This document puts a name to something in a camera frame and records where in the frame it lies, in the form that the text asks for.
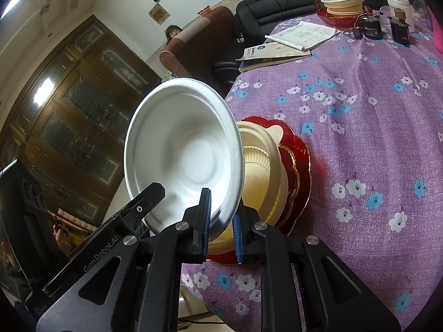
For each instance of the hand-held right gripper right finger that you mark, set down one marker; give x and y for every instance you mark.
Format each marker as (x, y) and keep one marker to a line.
(237, 238)

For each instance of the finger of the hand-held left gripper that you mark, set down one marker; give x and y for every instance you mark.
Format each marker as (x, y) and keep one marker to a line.
(147, 199)

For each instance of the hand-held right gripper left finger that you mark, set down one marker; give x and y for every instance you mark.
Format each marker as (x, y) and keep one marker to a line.
(207, 214)

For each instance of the cream bowl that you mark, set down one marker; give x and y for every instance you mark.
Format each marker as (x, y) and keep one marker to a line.
(263, 186)

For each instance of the white bowl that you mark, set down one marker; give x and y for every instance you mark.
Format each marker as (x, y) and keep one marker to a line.
(180, 145)

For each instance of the red plate with gold pattern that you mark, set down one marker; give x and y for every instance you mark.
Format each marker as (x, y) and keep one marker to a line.
(301, 179)

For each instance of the person's left hand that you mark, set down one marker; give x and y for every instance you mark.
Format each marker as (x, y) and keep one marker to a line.
(62, 237)

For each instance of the floral patterned cloth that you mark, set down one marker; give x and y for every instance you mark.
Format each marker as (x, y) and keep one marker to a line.
(79, 219)

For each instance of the dark wooden glass cabinet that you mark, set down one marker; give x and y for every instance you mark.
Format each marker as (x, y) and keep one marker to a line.
(86, 110)

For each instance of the purple floral tablecloth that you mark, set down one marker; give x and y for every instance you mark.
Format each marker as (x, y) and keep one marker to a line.
(363, 128)

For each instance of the brown armchair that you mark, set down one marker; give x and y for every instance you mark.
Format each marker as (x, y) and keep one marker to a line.
(207, 41)

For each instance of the white booklet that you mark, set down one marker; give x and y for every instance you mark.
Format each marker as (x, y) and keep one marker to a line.
(266, 55)

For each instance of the open white notebook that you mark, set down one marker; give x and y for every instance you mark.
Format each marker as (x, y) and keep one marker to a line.
(304, 34)

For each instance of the black sofa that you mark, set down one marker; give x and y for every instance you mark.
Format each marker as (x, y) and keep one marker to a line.
(297, 3)

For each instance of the black charger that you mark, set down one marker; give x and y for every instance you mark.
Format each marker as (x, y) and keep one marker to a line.
(371, 29)

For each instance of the black rectangular device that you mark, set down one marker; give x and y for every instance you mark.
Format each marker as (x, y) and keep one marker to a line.
(401, 34)

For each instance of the stack of white cups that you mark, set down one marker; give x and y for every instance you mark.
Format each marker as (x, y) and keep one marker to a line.
(398, 5)

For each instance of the pink bottle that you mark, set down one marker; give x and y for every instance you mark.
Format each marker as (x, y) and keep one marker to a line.
(439, 34)

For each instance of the small wall picture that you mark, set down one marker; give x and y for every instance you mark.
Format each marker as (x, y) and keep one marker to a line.
(159, 13)

